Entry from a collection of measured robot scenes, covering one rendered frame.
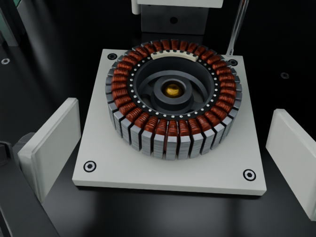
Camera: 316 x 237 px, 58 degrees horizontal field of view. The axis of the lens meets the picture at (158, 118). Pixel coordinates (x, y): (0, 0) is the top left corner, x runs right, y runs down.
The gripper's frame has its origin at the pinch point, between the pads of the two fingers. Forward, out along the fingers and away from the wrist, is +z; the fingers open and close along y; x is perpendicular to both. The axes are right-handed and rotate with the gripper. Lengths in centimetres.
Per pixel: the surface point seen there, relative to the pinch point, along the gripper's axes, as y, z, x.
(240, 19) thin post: 5.9, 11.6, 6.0
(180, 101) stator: 0.6, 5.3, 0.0
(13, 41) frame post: -17.7, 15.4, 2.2
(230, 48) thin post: 5.8, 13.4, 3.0
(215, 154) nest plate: 3.7, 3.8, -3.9
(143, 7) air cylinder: -3.5, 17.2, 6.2
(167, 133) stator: -0.4, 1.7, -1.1
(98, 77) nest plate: -7.3, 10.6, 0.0
